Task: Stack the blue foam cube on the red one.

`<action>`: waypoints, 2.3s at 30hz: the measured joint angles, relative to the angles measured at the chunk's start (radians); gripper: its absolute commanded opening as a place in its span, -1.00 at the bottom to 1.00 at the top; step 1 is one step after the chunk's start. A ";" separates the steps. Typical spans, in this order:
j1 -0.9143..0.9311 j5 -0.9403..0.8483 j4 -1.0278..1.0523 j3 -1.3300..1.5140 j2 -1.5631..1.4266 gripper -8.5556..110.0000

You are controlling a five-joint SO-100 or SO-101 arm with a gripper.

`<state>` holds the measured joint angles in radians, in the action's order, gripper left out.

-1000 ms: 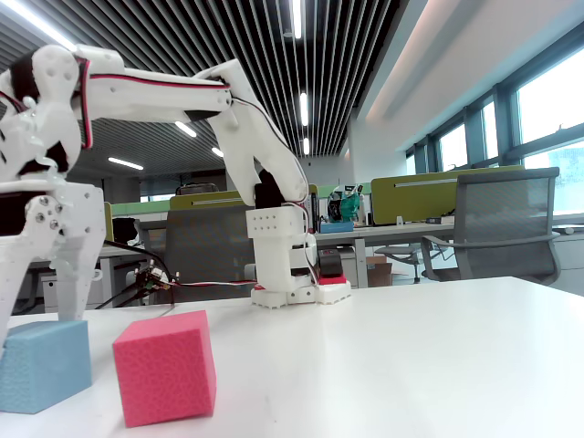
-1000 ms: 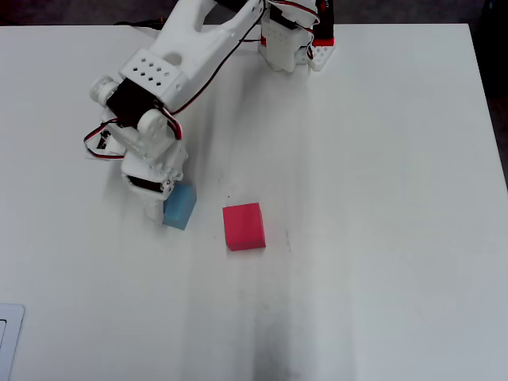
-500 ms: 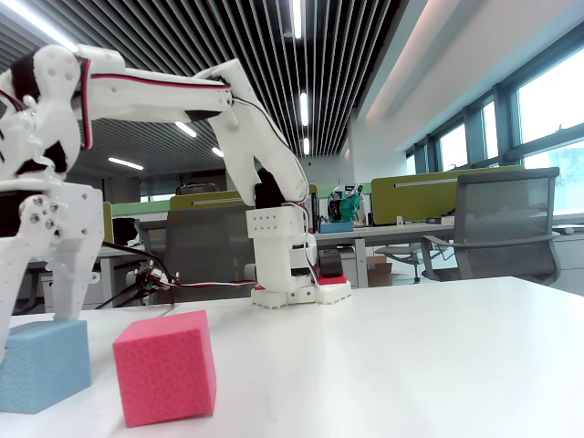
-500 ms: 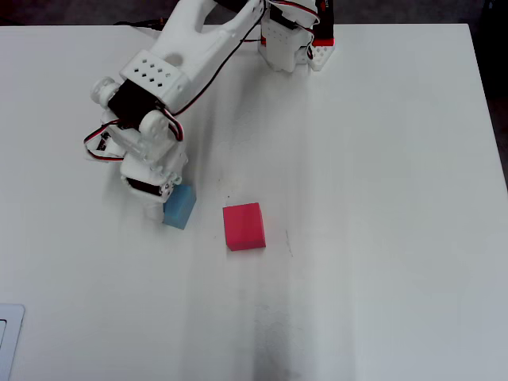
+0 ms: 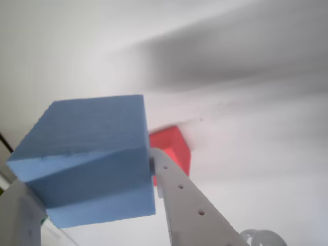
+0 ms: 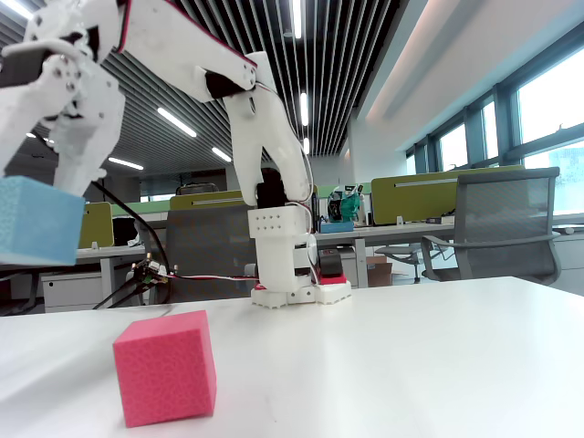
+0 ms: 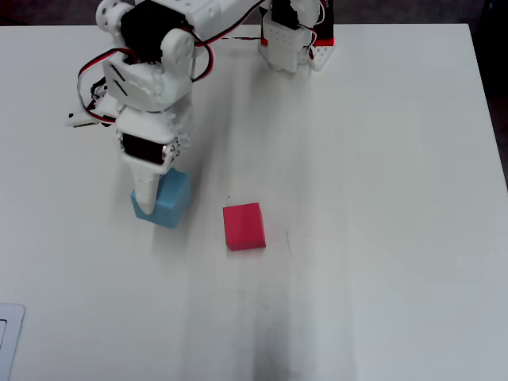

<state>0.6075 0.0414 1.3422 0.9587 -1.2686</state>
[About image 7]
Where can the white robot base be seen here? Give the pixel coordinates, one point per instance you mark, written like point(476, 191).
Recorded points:
point(319, 57)

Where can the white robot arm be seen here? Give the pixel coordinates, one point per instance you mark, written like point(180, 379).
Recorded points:
point(176, 47)

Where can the red foam cube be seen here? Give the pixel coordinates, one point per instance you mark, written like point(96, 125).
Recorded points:
point(244, 224)

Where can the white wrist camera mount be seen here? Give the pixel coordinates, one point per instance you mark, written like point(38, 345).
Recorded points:
point(79, 119)

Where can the black red controller box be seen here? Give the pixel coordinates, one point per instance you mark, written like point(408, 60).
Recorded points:
point(328, 20)

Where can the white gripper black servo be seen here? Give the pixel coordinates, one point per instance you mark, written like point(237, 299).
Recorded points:
point(144, 150)

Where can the blue foam cube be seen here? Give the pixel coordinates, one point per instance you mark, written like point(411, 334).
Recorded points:
point(172, 198)

